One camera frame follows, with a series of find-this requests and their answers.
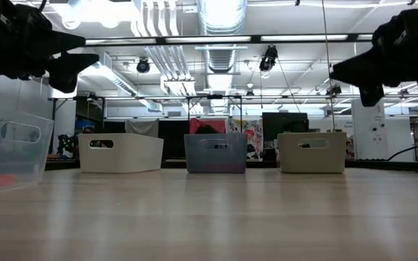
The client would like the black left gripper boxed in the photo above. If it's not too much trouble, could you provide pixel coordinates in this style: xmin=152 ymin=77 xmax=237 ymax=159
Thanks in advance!
xmin=0 ymin=2 xmax=100 ymax=94

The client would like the off-white plastic basket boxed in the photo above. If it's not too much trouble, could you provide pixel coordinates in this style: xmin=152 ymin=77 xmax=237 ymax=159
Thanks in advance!
xmin=276 ymin=130 xmax=348 ymax=174

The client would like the black monitor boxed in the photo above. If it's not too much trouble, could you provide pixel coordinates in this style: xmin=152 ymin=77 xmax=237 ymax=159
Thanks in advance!
xmin=261 ymin=112 xmax=310 ymax=160

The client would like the white column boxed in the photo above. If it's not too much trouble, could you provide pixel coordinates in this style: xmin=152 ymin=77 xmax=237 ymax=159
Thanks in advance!
xmin=351 ymin=96 xmax=388 ymax=161

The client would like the red cloth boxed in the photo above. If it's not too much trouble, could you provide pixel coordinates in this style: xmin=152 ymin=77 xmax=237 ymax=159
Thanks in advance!
xmin=189 ymin=117 xmax=228 ymax=135

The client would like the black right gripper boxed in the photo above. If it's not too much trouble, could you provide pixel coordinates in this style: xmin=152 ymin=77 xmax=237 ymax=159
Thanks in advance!
xmin=329 ymin=7 xmax=418 ymax=108

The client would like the black hanging camera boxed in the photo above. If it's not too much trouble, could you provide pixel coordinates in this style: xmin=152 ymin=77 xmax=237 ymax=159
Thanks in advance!
xmin=258 ymin=44 xmax=280 ymax=73

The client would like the silver ventilation duct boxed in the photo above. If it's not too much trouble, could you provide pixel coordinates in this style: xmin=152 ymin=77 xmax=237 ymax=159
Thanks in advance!
xmin=195 ymin=0 xmax=249 ymax=75

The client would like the floral cloth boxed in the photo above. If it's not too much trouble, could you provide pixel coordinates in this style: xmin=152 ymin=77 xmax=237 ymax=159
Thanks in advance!
xmin=224 ymin=117 xmax=264 ymax=160

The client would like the thin hanging cord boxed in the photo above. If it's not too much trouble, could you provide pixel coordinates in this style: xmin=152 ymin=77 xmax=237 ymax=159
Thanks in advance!
xmin=320 ymin=0 xmax=337 ymax=132

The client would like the person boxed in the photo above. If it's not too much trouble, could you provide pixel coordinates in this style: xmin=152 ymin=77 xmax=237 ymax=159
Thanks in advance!
xmin=195 ymin=124 xmax=215 ymax=136

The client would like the smoky grey plastic basket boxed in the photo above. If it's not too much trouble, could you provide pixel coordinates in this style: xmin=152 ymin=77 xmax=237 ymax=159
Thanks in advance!
xmin=184 ymin=133 xmax=248 ymax=174

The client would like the clear plastic basket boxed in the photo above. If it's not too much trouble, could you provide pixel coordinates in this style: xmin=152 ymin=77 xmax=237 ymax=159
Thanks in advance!
xmin=0 ymin=100 xmax=55 ymax=193

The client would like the black dome camera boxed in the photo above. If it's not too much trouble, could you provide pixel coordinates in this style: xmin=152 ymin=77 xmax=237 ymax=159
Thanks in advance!
xmin=136 ymin=57 xmax=152 ymax=75

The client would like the grey cloth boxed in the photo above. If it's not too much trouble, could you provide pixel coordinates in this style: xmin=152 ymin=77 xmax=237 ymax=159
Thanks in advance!
xmin=123 ymin=118 xmax=160 ymax=138

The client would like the white plastic basket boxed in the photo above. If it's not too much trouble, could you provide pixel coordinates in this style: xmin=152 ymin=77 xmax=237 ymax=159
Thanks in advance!
xmin=77 ymin=132 xmax=165 ymax=174

